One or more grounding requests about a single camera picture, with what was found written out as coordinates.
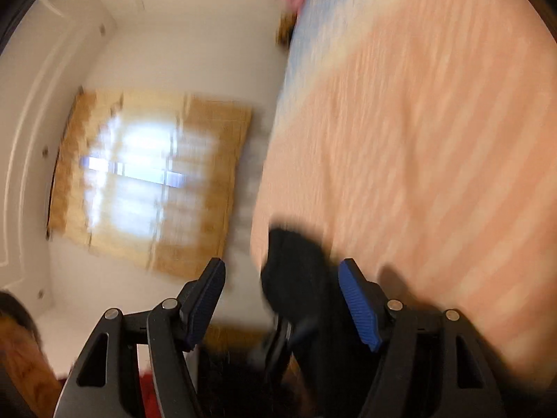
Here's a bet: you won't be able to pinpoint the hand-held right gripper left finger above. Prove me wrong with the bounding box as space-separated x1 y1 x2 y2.
52 258 227 418

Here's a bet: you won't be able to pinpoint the cream and brown headboard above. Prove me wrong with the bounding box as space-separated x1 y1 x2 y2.
277 13 297 48

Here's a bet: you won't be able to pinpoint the orange brown cloth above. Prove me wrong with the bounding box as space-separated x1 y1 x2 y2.
0 292 64 418

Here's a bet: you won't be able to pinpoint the black pants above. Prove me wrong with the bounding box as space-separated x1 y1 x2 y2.
260 225 379 418

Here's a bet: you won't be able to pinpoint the yellow patterned curtain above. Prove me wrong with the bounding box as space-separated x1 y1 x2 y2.
47 89 253 279

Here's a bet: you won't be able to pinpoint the peach and blue dotted bedspread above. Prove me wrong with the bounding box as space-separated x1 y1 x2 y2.
250 0 557 401

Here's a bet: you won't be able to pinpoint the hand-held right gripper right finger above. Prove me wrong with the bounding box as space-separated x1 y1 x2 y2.
339 258 508 418

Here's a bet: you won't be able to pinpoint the red cloth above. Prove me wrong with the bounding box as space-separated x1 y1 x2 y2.
138 372 164 418

